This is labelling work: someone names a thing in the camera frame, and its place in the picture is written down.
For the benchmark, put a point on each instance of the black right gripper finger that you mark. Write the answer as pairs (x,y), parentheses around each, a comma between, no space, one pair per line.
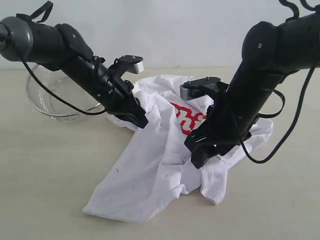
(200,155)
(201,138)

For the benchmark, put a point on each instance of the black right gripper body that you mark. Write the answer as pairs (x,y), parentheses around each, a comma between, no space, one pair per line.
(232,121)

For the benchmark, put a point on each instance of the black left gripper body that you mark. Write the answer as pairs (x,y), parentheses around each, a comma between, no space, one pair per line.
(114,93)

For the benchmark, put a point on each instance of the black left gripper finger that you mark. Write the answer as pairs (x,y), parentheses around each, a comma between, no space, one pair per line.
(135,115)

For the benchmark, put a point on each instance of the white t-shirt with red print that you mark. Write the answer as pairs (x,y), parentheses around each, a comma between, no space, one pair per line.
(155,167)

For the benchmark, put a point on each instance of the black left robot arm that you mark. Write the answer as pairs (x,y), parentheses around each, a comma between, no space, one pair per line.
(62,48)

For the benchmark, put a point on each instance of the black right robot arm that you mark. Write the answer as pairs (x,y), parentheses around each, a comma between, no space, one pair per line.
(269,55)

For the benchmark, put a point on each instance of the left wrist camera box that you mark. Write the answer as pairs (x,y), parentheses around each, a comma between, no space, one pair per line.
(130,63)

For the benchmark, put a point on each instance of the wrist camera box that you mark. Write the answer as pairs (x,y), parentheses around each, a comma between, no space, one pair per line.
(193,89)
(130,63)

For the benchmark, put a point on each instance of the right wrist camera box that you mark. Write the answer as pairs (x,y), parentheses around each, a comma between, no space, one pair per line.
(193,89)

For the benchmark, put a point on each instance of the metal wire mesh basket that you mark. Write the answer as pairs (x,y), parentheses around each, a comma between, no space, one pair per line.
(65,88)

